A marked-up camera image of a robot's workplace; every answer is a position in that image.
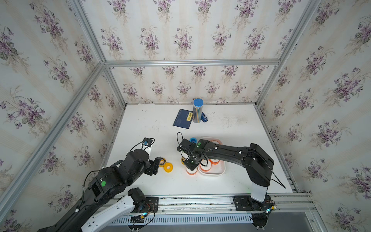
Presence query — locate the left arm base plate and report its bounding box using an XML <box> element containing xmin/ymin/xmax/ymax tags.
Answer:
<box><xmin>133</xmin><ymin>197</ymin><xmax>159</xmax><ymax>213</ymax></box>

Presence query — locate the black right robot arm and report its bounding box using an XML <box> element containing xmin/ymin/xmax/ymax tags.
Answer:
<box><xmin>177</xmin><ymin>139</ymin><xmax>275</xmax><ymax>203</ymax></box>

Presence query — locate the white plastic storage box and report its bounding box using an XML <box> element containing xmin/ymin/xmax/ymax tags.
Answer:
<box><xmin>197</xmin><ymin>136</ymin><xmax>226</xmax><ymax>177</ymax></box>

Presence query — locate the striped cylinder with blue lid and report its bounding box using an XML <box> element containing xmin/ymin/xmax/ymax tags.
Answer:
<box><xmin>193</xmin><ymin>98</ymin><xmax>204</xmax><ymax>123</ymax></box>

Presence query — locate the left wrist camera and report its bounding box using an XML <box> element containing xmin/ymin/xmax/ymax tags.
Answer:
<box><xmin>142</xmin><ymin>137</ymin><xmax>155</xmax><ymax>150</ymax></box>

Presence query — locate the blue sealing tape roll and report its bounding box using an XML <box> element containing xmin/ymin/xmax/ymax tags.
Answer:
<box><xmin>190</xmin><ymin>137</ymin><xmax>198</xmax><ymax>144</ymax></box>

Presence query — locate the small circuit board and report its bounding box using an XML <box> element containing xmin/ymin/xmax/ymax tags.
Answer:
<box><xmin>130</xmin><ymin>215</ymin><xmax>146</xmax><ymax>224</ymax></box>

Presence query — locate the plain yellow tape roll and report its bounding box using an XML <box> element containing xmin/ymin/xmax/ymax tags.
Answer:
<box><xmin>163</xmin><ymin>162</ymin><xmax>174</xmax><ymax>173</ymax></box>

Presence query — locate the orange tape roll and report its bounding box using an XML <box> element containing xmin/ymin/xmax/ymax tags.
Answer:
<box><xmin>199</xmin><ymin>163</ymin><xmax>212</xmax><ymax>173</ymax></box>
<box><xmin>186</xmin><ymin>168</ymin><xmax>198</xmax><ymax>176</ymax></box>
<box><xmin>209</xmin><ymin>159</ymin><xmax>220</xmax><ymax>165</ymax></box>
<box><xmin>210</xmin><ymin>139</ymin><xmax>222</xmax><ymax>145</ymax></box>

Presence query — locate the aluminium mounting rail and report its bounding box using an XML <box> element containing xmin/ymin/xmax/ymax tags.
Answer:
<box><xmin>107</xmin><ymin>191</ymin><xmax>317</xmax><ymax>217</ymax></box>

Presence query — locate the dark blue book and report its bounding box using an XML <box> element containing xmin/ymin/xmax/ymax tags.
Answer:
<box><xmin>173</xmin><ymin>109</ymin><xmax>193</xmax><ymax>130</ymax></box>

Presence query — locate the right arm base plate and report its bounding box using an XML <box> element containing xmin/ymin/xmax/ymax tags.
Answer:
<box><xmin>233</xmin><ymin>194</ymin><xmax>275</xmax><ymax>213</ymax></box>

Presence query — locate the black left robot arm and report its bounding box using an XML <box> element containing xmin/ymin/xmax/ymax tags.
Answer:
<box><xmin>40</xmin><ymin>149</ymin><xmax>162</xmax><ymax>232</ymax></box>

